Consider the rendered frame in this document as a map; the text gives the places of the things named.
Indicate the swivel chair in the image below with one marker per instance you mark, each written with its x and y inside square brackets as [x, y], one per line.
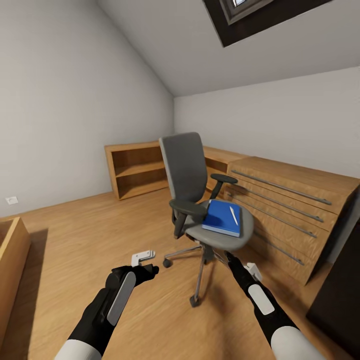
[186, 171]

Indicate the cabinet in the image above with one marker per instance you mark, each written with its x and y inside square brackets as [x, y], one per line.
[336, 308]
[297, 211]

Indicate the folder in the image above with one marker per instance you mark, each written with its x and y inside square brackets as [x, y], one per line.
[220, 218]

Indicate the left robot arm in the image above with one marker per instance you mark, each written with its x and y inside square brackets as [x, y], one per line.
[89, 339]

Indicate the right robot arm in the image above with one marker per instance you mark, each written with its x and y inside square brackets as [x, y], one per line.
[284, 337]

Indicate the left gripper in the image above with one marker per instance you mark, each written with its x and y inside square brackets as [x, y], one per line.
[147, 272]

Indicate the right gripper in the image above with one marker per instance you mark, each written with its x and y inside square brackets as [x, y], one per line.
[236, 267]

